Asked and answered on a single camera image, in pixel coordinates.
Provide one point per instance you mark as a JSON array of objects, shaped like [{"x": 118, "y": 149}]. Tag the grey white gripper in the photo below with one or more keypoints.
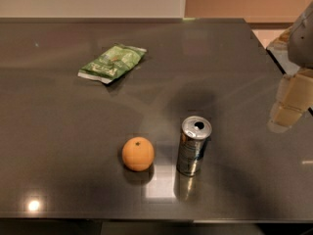
[{"x": 301, "y": 42}]

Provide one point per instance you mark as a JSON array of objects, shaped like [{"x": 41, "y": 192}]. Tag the silver redbull can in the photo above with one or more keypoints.
[{"x": 195, "y": 134}]

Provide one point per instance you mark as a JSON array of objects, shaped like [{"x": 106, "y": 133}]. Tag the green jalapeno chip bag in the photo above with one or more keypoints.
[{"x": 114, "y": 63}]

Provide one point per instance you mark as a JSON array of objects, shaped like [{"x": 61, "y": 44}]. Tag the dark side counter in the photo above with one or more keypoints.
[{"x": 279, "y": 48}]

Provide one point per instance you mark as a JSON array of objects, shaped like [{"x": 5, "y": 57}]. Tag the orange fruit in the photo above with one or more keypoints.
[{"x": 138, "y": 154}]

